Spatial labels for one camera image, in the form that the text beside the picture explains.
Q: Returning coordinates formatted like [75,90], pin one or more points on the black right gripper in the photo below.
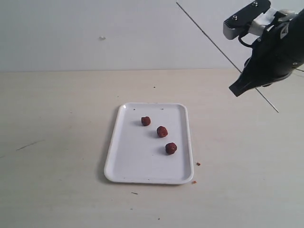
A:
[274,59]

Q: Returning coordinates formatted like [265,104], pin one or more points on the thin metal skewer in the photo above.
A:
[222,52]

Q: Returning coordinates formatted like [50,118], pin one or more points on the red meatball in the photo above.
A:
[170,148]
[162,131]
[146,121]

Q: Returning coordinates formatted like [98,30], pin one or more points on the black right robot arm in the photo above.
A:
[275,55]

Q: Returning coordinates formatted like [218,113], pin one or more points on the white plastic tray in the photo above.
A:
[137,154]

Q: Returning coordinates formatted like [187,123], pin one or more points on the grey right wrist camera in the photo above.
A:
[253,19]

